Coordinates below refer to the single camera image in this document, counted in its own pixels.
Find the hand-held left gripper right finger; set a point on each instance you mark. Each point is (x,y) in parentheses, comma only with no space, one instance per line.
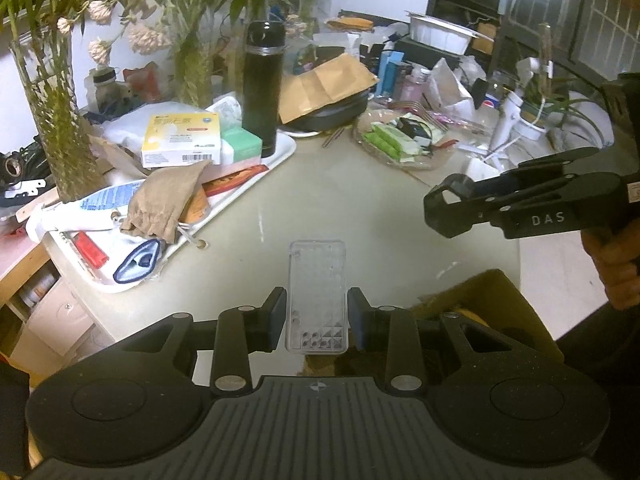
(357,317)

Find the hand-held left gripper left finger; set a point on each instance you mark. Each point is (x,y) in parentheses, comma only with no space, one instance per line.
(277,317)

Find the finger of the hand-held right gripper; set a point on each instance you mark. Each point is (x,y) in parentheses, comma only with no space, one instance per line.
(450,207)
(555,162)

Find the clear phone case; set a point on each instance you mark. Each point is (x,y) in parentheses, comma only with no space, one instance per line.
(316,285)

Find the brown cardboard box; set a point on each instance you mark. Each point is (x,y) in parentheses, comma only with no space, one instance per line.
(500,300)

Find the person's right forearm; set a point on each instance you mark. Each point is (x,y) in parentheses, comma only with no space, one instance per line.
(600,345)

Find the person's right hand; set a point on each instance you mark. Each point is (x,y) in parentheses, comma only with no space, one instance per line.
(617,270)

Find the white potted plant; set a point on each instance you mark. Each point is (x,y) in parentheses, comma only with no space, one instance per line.
(545,115)

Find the clear glass dish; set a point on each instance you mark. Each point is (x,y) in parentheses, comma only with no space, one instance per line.
(430,160)

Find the white gimbal tripod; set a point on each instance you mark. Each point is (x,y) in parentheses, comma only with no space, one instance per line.
(507,110)

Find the green wipes packet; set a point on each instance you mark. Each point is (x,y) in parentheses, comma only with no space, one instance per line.
(395,142)

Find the small black box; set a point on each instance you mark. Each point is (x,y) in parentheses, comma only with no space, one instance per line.
(415,127)

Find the white plastic bag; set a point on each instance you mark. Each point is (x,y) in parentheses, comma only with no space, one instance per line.
(450,85)

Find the pink bottle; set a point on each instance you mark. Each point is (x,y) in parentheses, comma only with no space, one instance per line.
(412,90)

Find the chopsticks bundle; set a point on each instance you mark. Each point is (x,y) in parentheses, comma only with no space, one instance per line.
(332,137)

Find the red flat packet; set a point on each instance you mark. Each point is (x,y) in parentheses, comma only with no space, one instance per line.
(235,179)

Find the black hard case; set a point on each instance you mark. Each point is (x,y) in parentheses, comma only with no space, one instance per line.
(340,112)

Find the blue carton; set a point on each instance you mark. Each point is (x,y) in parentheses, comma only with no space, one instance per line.
(390,72)

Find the blue white pouch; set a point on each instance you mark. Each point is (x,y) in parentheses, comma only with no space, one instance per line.
(137,262)

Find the white tray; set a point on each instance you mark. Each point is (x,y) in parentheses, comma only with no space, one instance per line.
(270,160)

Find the brown cloth pouch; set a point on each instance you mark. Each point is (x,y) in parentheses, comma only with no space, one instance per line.
(160,200)

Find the white plate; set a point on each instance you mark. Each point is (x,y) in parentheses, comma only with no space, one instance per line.
(300,133)

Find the white plastic container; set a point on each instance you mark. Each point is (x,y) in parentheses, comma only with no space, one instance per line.
(440,32)

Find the green tissue pack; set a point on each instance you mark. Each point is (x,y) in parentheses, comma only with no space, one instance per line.
(242,145)

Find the brown paper envelope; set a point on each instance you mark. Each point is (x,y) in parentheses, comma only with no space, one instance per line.
(325,82)

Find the small red packet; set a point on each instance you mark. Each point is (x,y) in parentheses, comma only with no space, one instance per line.
(91,251)

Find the yellow medicine box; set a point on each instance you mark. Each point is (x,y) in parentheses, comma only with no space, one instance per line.
(180,140)

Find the black thermos bottle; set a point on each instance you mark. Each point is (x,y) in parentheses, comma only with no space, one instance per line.
(262,90)

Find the white blue-print tube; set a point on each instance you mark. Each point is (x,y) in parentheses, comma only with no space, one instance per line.
(75,212)

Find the tall glass vase with bamboo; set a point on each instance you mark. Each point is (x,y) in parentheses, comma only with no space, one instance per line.
(192,65)

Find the small dark-capped bottle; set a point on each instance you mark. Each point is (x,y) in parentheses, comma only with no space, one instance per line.
(106,87)

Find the glass vase with dried flowers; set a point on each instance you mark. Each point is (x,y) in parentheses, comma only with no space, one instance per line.
(60,125)

